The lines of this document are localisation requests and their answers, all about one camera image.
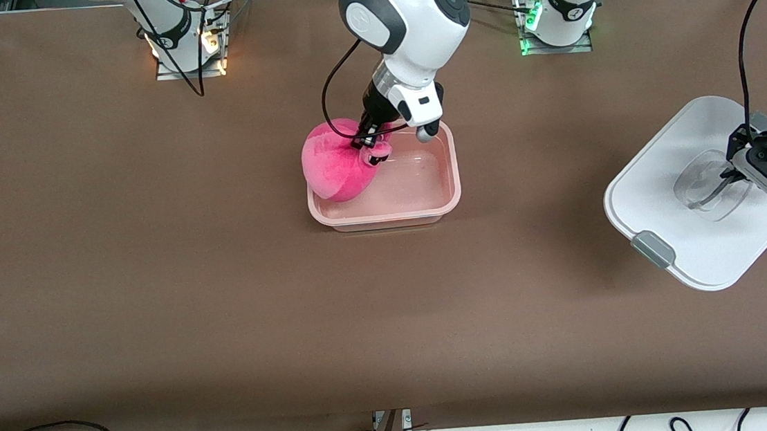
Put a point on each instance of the white lid with grey clips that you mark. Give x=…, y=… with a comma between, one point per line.
x=651, y=178

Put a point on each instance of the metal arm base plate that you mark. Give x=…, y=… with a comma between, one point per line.
x=556, y=49
x=194, y=69

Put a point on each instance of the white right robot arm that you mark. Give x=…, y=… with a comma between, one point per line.
x=407, y=12

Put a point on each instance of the pink plastic box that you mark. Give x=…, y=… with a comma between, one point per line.
x=415, y=185

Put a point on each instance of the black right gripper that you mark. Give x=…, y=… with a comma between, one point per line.
x=374, y=111

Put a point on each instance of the pink plush toy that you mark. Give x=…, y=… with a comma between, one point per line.
x=334, y=168

